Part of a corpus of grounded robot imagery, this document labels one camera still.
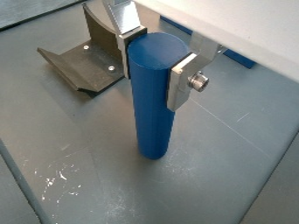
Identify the tall dark blue cylinder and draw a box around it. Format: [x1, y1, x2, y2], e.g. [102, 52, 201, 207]
[126, 32, 188, 159]

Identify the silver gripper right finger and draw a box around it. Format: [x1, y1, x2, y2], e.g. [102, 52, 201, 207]
[166, 32, 225, 111]

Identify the blue peg board base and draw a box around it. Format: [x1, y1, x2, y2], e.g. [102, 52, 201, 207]
[160, 16, 256, 69]

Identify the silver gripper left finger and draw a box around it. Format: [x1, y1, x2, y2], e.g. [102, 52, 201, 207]
[102, 0, 146, 79]

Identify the black curved holder bracket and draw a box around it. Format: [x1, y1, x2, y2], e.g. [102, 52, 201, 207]
[37, 4, 125, 94]

